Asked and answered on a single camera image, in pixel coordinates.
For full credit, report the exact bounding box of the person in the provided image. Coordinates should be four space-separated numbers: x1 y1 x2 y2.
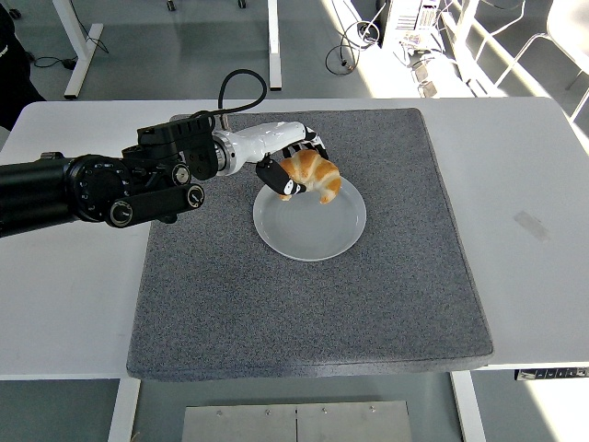
0 4 48 134

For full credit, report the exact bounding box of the black floor cable loop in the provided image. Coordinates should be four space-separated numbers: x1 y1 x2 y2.
324 17 384 73

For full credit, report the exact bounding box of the black table height control panel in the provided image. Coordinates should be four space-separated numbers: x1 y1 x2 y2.
514 366 589 382

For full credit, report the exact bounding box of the black floor cable with adapter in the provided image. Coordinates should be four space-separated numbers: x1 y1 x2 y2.
33 54 78 72

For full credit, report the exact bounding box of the white table leg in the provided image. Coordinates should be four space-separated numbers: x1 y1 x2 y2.
449 369 488 442
108 378 142 442

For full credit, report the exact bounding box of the white metal rail frame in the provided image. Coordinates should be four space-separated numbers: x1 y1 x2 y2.
436 0 572 99

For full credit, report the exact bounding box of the pale grey round plate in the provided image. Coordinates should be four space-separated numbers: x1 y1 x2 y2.
252 178 368 263

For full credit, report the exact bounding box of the grey felt mat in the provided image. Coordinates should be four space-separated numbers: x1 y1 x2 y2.
125 108 495 383

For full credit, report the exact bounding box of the white electronics box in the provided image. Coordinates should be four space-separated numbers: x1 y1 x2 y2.
380 0 445 51

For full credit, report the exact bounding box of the grey tape strip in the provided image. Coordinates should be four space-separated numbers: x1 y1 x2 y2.
514 210 551 243

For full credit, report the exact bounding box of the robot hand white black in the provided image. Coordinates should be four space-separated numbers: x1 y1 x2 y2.
227 120 330 202

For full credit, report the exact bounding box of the grey metal plate with screws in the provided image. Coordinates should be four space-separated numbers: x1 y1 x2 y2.
181 400 414 442

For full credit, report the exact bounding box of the white chair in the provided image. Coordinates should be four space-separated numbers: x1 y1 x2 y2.
494 0 589 126

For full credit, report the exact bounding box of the golden croissant bread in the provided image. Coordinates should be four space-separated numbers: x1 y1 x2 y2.
277 149 343 206

